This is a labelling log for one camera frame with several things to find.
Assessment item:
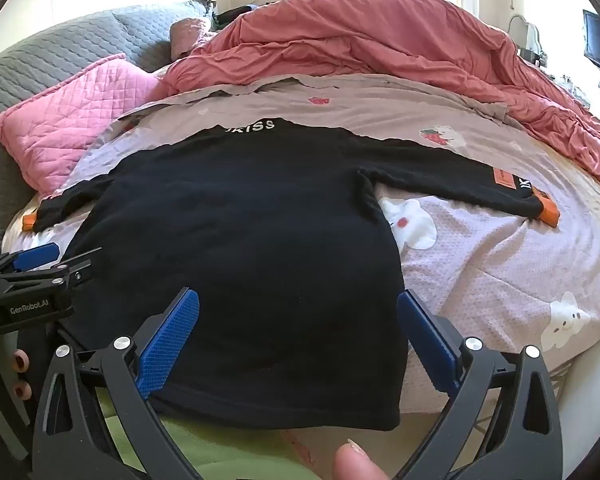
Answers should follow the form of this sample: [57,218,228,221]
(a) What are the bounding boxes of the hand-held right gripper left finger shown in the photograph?
[32,287,203,480]

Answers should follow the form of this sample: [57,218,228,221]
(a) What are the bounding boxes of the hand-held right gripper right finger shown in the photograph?
[396,290,566,480]

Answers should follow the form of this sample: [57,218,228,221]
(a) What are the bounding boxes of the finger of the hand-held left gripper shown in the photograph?
[0,247,103,292]
[0,242,61,275]

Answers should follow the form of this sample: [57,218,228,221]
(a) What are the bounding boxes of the black sweater with orange cuffs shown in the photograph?
[22,117,562,431]

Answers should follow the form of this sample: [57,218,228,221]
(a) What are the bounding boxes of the dark green clothes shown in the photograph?
[212,4,258,27]

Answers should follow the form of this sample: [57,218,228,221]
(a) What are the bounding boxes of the person's left hand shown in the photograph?
[10,347,33,401]

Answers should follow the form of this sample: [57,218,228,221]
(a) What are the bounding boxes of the person's right hand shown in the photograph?
[332,439,388,480]

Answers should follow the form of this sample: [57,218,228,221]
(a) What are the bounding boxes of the strawberry printed blanket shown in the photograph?
[2,72,600,411]

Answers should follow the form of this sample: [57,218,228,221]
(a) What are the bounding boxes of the light green garment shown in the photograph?
[95,400,341,480]

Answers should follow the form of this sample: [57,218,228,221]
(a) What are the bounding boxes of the pink quilted bedspread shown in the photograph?
[0,52,168,196]

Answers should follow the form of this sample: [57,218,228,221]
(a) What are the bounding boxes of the grey quilted pillow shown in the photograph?
[0,0,213,256]

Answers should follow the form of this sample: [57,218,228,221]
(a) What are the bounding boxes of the small dusty pink pillow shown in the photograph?
[170,17,218,58]

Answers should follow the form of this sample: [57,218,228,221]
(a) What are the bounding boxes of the salmon pink duvet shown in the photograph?
[162,0,600,186]

